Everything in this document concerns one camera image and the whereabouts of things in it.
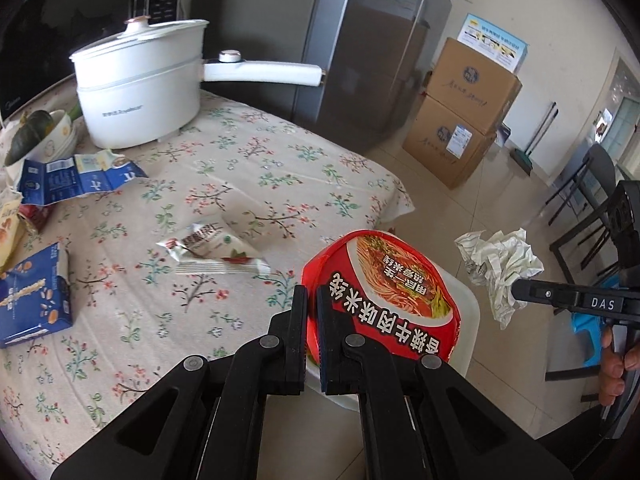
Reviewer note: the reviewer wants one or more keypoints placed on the white electric cooking pot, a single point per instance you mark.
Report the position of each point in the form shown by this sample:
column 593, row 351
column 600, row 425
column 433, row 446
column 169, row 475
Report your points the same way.
column 144, row 83

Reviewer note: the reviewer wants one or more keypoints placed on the grey refrigerator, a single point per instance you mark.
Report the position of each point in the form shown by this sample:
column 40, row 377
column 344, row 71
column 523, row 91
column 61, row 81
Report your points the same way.
column 371, row 52

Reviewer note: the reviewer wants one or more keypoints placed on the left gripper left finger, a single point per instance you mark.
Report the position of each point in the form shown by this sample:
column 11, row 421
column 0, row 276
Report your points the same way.
column 203, row 419

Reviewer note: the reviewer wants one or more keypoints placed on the blue plastic stool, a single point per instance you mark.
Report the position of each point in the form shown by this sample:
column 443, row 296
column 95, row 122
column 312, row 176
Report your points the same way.
column 588, row 328

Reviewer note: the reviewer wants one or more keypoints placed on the blue white poster board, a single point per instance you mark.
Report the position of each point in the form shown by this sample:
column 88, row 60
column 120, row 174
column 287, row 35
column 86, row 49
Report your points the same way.
column 494, row 42

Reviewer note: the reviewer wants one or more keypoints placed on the black microwave oven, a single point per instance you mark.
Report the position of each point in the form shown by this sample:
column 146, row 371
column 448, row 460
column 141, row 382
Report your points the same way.
column 37, row 41

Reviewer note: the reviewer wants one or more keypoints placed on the person right hand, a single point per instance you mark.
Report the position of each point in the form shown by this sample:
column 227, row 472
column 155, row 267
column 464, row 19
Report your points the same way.
column 612, row 368

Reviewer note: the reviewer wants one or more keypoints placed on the red instant noodle bowl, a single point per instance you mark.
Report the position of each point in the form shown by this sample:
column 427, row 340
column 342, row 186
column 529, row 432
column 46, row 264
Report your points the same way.
column 392, row 292

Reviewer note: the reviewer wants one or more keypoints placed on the floral tablecloth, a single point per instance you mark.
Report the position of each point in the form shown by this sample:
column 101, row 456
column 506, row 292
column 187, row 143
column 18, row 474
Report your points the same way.
column 284, row 190

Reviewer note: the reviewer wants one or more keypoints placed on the lower cardboard box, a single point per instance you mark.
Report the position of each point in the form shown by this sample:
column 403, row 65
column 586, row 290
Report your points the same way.
column 446, row 144

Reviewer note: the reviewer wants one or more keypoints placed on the white red snack wrapper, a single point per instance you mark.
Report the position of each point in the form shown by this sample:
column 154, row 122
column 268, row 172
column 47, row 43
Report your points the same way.
column 210, row 247

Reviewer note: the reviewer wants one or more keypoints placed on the white paper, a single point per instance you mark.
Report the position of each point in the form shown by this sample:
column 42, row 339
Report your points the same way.
column 497, row 263

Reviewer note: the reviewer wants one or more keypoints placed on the dark green pumpkin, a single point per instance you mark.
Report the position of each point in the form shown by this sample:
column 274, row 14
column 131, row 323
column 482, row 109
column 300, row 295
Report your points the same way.
column 34, row 127

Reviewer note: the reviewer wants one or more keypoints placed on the broom with black handle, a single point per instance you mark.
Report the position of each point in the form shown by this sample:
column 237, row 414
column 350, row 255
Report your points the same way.
column 523, row 158

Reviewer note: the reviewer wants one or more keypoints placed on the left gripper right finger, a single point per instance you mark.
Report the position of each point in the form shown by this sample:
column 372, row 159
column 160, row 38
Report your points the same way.
column 420, row 418

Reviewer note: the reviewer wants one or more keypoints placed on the upper cardboard box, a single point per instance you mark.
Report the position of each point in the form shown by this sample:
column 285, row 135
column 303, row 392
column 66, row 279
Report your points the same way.
column 472, row 86

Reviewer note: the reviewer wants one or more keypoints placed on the cardboard box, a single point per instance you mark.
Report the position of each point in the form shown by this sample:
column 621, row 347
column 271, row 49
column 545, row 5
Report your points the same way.
column 446, row 144
column 472, row 86

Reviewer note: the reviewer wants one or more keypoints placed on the blue milk carton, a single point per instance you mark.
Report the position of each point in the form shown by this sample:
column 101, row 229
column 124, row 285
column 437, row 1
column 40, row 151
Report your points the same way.
column 47, row 183

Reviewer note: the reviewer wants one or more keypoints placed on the yellow snack pouch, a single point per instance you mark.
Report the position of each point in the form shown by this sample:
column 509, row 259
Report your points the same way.
column 10, row 227

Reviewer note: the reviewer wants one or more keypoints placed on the black chair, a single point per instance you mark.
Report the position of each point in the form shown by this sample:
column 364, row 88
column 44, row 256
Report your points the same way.
column 595, row 181

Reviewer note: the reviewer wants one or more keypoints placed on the white trash bin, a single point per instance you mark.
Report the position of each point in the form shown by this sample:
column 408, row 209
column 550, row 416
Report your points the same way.
column 460, row 358

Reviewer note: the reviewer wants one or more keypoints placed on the white flower-print bowl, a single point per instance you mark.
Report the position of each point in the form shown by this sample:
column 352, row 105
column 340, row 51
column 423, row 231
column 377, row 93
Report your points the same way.
column 37, row 154

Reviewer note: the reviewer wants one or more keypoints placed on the blue almond biscuit box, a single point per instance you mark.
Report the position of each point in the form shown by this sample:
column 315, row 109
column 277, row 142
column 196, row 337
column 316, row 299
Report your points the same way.
column 35, row 297

